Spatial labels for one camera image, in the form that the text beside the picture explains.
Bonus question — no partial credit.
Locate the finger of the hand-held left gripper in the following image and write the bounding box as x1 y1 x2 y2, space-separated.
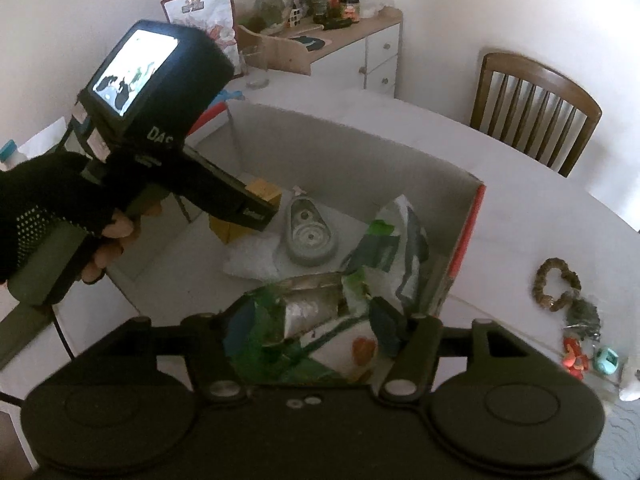
172 144 279 234

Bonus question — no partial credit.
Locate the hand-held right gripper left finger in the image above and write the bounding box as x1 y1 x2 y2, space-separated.
117 302 256 403

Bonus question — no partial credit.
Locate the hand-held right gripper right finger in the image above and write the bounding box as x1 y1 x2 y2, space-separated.
369 296 506 406

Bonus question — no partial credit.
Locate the small yellow box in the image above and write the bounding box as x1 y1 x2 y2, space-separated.
209 176 281 244

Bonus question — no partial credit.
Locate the colourful foil snack bag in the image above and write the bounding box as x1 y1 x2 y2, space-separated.
225 272 401 386

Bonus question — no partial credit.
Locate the white printed plastic bag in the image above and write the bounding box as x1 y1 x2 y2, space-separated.
342 194 431 311

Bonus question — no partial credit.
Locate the grey tape dispenser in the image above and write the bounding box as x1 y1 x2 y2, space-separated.
284 186 341 267

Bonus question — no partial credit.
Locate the red cardboard box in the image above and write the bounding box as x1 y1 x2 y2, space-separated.
105 100 487 331

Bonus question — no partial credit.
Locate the brown scrunchie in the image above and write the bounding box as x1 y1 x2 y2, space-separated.
535 257 583 313

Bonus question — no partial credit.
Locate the small orange toy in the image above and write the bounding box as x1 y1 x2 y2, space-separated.
561 337 592 380

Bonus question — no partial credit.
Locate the dark leafy ornament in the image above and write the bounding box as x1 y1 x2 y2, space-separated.
564 299 602 343

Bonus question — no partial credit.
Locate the small teal toy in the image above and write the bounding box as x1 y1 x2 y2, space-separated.
592 345 623 378

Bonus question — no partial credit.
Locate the person's left hand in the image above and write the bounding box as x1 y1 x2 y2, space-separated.
0 152 136 286

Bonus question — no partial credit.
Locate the drinking glass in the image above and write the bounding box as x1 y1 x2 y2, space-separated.
240 44 272 89

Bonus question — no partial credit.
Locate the red white snack bag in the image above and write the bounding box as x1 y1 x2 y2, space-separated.
160 0 238 78

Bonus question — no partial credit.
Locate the black oval pad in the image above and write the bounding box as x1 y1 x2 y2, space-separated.
290 35 326 54

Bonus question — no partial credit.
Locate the blue capped white container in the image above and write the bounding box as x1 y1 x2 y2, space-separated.
0 139 27 173

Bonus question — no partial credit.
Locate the white wooden sideboard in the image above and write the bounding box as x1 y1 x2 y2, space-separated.
235 7 404 100

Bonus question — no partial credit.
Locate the white plastic wrapper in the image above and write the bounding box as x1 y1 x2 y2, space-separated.
620 360 640 401

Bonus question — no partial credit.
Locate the wooden chair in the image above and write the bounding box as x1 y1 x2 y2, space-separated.
470 50 603 178

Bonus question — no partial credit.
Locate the black cable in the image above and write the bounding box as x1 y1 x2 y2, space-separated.
47 305 76 361

